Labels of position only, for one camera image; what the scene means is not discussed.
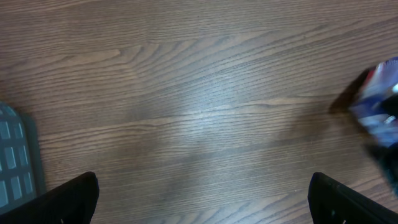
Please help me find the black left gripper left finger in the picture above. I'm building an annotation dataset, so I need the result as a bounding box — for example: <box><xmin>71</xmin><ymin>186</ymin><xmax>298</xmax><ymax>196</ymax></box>
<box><xmin>1</xmin><ymin>172</ymin><xmax>100</xmax><ymax>224</ymax></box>

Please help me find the purple red snack packet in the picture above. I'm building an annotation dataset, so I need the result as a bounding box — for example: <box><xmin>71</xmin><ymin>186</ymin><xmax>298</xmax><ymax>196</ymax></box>
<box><xmin>349</xmin><ymin>57</ymin><xmax>397</xmax><ymax>147</ymax></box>

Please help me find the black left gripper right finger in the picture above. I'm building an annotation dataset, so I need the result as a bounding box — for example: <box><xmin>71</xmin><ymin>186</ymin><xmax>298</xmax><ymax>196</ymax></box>
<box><xmin>308</xmin><ymin>172</ymin><xmax>397</xmax><ymax>224</ymax></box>

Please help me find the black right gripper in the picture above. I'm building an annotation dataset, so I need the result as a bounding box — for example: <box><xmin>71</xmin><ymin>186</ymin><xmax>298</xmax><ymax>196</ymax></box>
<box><xmin>363</xmin><ymin>94</ymin><xmax>397</xmax><ymax>193</ymax></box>

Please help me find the grey plastic shopping basket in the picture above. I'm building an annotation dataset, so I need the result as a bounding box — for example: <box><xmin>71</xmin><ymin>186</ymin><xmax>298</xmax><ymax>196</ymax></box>
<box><xmin>1</xmin><ymin>102</ymin><xmax>47</xmax><ymax>214</ymax></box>

